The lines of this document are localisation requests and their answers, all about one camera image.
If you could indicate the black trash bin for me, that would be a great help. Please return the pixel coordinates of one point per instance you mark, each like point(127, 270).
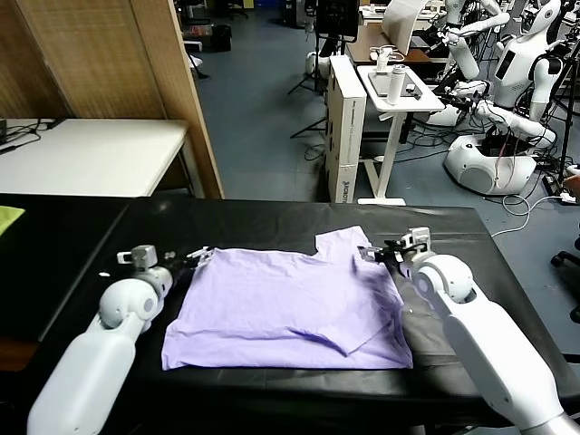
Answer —
point(222, 38)

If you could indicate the grey tablet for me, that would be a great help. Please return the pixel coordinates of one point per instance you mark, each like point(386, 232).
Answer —
point(379, 85)

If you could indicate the tall white cardboard box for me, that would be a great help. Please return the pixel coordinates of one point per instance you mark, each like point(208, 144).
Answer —
point(347, 136)

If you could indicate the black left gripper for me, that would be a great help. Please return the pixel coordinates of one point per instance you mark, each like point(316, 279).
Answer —
point(181, 268)

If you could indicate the tall black tripod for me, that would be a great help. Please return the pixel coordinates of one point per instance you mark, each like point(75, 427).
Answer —
point(566, 140)

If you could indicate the yellow-green cloth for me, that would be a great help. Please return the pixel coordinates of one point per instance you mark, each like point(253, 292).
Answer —
point(9, 219)

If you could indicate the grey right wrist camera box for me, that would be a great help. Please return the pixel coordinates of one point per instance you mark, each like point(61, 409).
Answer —
point(419, 240)

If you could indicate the wooden desk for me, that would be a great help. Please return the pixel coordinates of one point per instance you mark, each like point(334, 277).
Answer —
point(113, 59)

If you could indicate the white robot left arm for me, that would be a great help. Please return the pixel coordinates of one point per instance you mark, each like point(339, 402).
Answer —
point(90, 362)

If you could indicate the brown desk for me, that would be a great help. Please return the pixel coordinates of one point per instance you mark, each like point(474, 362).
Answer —
point(359, 51)

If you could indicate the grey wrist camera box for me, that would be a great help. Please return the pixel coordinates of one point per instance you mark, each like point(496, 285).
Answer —
point(142, 256)
point(419, 240)

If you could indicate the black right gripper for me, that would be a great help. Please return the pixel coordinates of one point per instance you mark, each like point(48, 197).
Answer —
point(396, 256)

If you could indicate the black monitor tripod stand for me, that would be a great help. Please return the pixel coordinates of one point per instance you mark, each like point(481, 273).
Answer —
point(327, 46)

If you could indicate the purple printed t-shirt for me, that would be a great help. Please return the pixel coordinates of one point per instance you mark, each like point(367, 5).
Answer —
point(281, 308)

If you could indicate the black table cover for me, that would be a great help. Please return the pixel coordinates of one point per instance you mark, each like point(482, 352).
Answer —
point(272, 217)
point(54, 254)

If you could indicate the white desk table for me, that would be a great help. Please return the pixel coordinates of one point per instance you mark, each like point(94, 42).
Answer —
point(90, 158)

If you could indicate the white curved panel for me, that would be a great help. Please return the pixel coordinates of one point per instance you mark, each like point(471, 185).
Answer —
point(399, 22)

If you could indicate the white power strip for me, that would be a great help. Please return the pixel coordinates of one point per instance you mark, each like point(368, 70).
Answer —
point(568, 198)

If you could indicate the black desk device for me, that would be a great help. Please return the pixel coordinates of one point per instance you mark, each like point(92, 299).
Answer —
point(2, 132)

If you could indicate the black office chair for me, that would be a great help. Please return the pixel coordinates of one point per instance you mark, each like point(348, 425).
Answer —
point(566, 267)

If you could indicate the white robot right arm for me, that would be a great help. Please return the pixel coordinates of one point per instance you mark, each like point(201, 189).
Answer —
point(489, 353)

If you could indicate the white round base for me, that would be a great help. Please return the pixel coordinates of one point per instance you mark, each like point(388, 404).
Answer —
point(316, 62)

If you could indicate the blue boxes stack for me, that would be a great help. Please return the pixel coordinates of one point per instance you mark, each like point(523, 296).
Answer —
point(267, 3)

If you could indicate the white bottle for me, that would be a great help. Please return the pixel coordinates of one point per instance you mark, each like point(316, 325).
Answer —
point(395, 85)

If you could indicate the white desk gadget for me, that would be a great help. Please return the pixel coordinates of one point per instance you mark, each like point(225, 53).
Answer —
point(381, 58)

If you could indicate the white humanoid robot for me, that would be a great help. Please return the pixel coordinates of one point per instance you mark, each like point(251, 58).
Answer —
point(514, 68)
point(466, 58)

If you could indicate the white side table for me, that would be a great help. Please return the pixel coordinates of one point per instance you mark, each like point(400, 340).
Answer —
point(431, 105)

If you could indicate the black monitor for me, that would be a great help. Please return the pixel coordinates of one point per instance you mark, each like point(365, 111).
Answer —
point(336, 17)

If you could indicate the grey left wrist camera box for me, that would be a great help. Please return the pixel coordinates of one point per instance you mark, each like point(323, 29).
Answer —
point(142, 256)

